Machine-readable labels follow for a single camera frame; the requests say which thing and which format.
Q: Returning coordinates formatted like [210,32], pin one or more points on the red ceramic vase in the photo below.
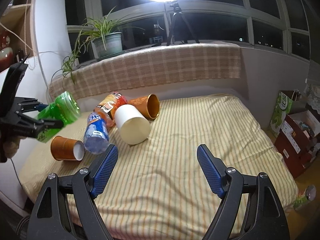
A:
[6,54]

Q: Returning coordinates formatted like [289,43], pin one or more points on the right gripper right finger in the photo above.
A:
[264,215]

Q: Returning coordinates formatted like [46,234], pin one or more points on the near orange cup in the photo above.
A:
[65,149]

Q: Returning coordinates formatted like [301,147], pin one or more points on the orange cup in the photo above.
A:
[65,149]
[148,106]

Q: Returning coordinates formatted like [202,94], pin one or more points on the left hand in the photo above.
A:
[11,145]

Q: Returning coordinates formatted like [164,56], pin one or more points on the green plastic bottle cup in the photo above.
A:
[65,109]

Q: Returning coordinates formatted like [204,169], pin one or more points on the white paper cup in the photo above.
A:
[133,127]

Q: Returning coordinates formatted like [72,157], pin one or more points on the far orange cup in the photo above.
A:
[148,106]

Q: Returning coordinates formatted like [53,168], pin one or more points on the striped yellow bed cover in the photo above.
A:
[157,189]

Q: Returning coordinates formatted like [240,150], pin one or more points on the red cardboard box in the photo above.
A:
[298,141]

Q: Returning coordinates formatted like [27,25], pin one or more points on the plaid brown blanket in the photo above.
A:
[152,67]

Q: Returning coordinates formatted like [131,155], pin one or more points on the green white tissue box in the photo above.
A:
[288,102]

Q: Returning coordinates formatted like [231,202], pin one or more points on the potted spider plant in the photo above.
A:
[98,32]

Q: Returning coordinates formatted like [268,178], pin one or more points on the black tripod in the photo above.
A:
[180,29]

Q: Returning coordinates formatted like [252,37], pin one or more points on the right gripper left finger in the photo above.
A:
[51,218]

